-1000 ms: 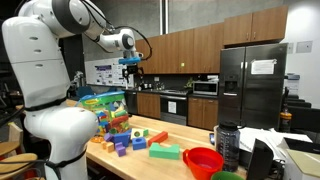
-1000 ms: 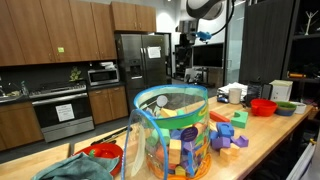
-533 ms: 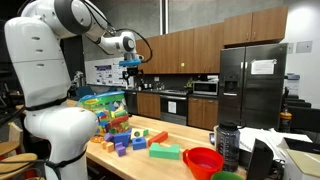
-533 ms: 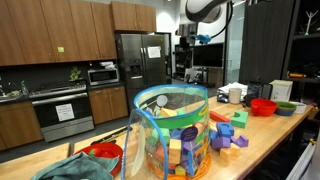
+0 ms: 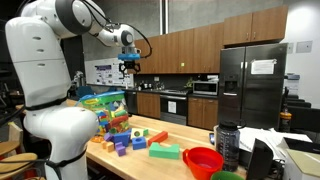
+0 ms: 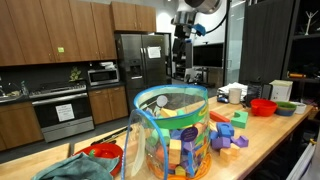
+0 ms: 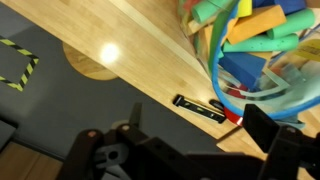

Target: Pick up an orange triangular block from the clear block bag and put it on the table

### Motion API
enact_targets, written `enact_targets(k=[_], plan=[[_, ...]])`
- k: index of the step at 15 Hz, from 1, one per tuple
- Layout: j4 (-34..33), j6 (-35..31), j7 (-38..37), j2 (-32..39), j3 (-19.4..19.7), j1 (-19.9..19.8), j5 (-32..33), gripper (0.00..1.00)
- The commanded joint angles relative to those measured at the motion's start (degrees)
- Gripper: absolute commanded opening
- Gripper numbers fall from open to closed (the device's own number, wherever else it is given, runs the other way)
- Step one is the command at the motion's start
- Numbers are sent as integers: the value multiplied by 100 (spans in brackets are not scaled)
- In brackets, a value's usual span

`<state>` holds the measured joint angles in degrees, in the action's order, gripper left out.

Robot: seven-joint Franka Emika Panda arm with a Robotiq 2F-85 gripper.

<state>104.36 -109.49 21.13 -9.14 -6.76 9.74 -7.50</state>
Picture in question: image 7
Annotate yellow black floor tape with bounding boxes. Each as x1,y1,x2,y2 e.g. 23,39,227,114
0,34,40,93

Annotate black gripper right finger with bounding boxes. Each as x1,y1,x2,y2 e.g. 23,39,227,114
242,103,320,180

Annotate clear plastic block bag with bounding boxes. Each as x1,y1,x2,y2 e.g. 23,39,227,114
178,0,320,129

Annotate orange rectangular foam block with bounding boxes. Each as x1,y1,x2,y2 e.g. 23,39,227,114
226,4,288,46

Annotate blue triangular foam block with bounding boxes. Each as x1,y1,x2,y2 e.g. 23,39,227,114
218,51,268,91

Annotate long thin green foam cylinder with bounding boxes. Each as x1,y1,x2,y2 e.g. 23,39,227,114
222,33,300,54

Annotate round wooden stool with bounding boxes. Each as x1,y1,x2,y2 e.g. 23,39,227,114
62,42,119,82

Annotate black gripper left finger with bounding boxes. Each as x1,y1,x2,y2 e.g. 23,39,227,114
56,102,188,180

